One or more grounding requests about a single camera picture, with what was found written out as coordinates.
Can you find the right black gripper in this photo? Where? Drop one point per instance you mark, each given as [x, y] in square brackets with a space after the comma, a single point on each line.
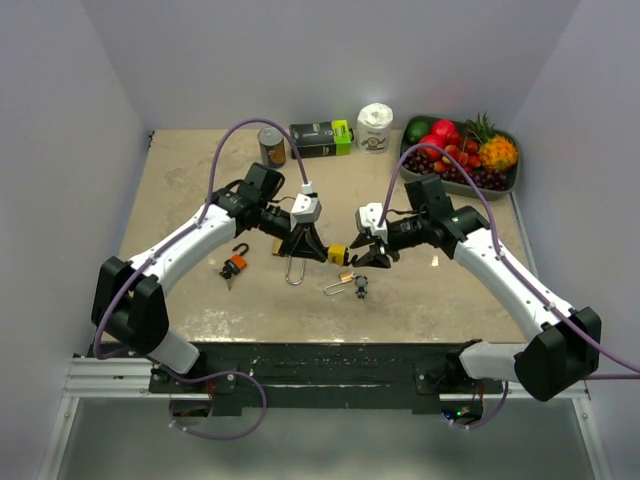
[373, 258]

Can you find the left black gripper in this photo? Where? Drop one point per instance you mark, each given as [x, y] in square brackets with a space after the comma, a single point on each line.
[305, 242]

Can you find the yellow padlock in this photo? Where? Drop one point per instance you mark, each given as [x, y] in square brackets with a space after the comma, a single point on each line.
[338, 254]

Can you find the orange padlock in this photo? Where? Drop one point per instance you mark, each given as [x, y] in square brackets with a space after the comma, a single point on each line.
[234, 265]

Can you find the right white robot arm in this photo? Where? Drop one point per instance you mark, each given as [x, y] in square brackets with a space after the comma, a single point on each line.
[560, 347]

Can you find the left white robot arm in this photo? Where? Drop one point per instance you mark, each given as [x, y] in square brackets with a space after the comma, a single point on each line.
[129, 303]

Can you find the large brass padlock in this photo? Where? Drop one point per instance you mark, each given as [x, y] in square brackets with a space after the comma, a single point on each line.
[294, 270]

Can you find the small brass padlock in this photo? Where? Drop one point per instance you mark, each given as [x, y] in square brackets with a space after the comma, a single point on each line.
[338, 287]

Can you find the dark grape bunch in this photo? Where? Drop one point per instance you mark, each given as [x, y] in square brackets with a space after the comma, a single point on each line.
[420, 164]

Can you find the brown tin can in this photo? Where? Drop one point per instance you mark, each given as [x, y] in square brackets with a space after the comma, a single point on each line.
[271, 143]

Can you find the black and green box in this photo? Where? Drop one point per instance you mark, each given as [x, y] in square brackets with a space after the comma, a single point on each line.
[322, 139]

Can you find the red apple lower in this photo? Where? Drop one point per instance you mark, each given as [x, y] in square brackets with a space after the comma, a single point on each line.
[432, 145]

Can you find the red apple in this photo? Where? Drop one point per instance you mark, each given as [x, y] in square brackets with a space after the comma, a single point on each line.
[443, 128]
[432, 145]

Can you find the white paper roll cup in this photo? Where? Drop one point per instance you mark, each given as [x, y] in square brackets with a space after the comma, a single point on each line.
[373, 128]

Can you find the green lime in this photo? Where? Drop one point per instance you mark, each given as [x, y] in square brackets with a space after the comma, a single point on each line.
[416, 130]

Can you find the strawberry pile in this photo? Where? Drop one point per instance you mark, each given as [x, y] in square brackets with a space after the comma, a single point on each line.
[464, 150]

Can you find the grey fruit tray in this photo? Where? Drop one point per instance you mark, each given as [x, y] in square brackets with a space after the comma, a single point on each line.
[452, 187]

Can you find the red apple upper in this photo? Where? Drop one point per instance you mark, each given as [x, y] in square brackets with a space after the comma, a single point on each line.
[443, 128]

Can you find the small pineapple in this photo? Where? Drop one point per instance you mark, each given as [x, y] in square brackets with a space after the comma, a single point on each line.
[496, 151]

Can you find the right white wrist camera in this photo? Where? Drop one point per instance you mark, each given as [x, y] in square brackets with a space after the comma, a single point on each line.
[371, 217]

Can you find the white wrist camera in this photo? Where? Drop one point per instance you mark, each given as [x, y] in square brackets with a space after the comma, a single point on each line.
[371, 217]
[307, 207]

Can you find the panda keychain figure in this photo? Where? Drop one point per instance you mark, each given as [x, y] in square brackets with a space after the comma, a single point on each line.
[361, 285]

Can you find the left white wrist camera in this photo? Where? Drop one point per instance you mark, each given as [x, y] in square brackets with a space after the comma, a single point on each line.
[307, 207]

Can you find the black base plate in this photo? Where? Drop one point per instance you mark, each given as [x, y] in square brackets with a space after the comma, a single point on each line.
[404, 376]

